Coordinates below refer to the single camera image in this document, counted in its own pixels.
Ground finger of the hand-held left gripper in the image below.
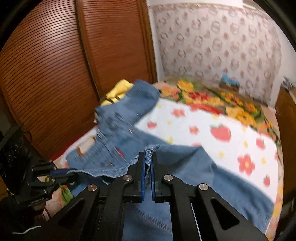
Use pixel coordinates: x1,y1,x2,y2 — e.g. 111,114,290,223
50,168,79,186

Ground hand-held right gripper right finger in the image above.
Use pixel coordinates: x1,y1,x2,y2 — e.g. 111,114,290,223
151,152,269,241

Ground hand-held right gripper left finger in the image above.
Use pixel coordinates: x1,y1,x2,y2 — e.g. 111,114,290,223
44,152,148,241

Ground blue denim pants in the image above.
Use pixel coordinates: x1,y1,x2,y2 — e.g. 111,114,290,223
66,80,275,241

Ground person's left forearm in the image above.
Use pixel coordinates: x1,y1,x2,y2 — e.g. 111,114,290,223
0,202,50,241

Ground white strawberry printed sheet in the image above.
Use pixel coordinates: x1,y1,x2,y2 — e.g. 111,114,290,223
50,98,285,239

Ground yellow plush toy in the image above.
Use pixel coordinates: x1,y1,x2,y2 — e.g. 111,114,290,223
99,79,134,107

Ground colourful floral blanket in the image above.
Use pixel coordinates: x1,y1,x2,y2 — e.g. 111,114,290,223
153,80,281,144

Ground brown slatted wooden wardrobe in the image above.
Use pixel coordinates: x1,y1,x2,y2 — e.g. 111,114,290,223
0,0,158,158

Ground brown wooden cabinet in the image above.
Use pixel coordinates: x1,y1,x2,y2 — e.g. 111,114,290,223
275,87,296,202

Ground sheer circle-patterned curtain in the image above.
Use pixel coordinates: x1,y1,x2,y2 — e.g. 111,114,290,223
151,3,281,105

